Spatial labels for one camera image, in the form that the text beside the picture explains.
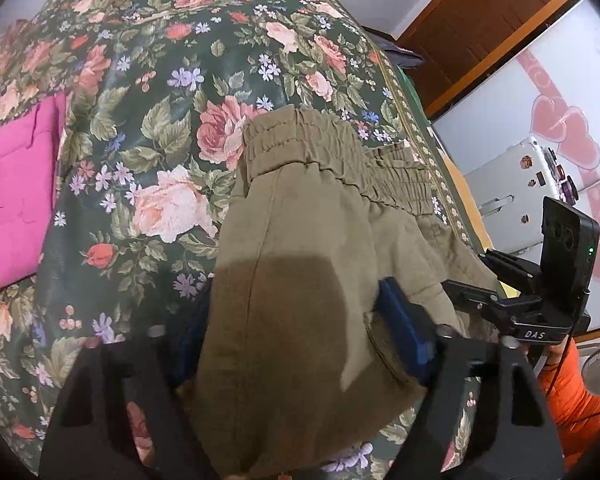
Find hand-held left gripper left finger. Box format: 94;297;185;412
37;299;221;480

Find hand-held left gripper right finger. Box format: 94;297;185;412
377;276;566;480

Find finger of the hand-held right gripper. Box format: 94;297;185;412
480;249;542;293
442;280;543;323

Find olive green pants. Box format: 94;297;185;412
177;105;503;480

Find person's right forearm orange sleeve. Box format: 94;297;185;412
535;340;600;471

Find silver suitcase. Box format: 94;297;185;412
462;135;578;256

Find white wardrobe with pink hearts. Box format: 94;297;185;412
430;0;600;333

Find pink quilt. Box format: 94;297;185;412
0;92;68;298

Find grey bag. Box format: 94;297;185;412
375;35;423;68

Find brown wooden door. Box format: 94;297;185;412
395;0;581;118

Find dark floral blanket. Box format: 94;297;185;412
0;0;481;480

